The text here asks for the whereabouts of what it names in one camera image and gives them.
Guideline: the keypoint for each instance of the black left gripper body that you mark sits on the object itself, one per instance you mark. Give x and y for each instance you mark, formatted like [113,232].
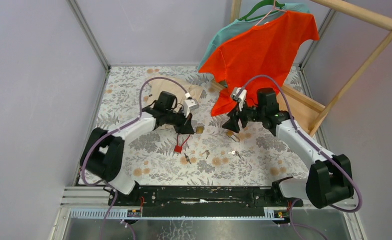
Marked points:
[180,126]

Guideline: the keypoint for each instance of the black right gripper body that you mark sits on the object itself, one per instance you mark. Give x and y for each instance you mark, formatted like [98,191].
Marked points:
[236,115]

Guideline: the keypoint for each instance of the brass padlock with keys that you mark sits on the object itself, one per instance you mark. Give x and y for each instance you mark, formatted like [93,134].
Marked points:
[233,136]

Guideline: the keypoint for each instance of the red cable lock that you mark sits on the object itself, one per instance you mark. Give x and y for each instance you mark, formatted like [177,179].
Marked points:
[180,144]

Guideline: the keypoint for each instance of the silver keys of red lock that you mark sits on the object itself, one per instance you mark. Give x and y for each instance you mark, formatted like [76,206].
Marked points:
[187,158]

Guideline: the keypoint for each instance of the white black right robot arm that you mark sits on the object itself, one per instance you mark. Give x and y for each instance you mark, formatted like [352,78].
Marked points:
[330,176]

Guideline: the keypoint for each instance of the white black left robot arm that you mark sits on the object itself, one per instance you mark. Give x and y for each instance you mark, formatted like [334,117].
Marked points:
[104,150]

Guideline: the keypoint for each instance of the floral patterned table mat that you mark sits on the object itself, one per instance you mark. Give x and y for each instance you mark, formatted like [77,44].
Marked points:
[150,160]

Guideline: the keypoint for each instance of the beige folded cloth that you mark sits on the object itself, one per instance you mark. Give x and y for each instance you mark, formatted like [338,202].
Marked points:
[189,89]

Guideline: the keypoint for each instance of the orange t-shirt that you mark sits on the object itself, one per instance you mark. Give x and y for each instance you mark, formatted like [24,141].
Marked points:
[260,57]

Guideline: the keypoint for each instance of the teal t-shirt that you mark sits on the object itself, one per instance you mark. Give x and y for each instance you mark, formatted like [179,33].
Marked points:
[243,24]

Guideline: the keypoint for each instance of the pink clothes hanger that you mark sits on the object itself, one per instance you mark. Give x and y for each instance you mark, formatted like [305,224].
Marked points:
[268,15]

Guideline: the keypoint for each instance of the green clothes hanger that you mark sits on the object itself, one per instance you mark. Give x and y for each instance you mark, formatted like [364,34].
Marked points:
[257,6]

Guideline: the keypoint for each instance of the wooden clothes rack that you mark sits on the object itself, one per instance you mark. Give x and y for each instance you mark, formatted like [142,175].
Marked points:
[353,35]

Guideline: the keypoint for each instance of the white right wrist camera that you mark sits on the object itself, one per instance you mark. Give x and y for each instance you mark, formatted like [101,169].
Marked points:
[239,96]

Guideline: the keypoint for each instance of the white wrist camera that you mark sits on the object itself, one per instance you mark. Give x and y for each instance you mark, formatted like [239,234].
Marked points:
[189,104]
[239,96]

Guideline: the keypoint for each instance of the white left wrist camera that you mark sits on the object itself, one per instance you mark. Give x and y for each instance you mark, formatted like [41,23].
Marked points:
[189,104]

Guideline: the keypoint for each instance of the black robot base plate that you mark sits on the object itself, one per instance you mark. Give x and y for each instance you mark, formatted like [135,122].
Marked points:
[230,197]

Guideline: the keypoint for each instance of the white slotted cable duct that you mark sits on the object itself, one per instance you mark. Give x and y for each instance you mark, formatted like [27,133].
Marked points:
[187,212]

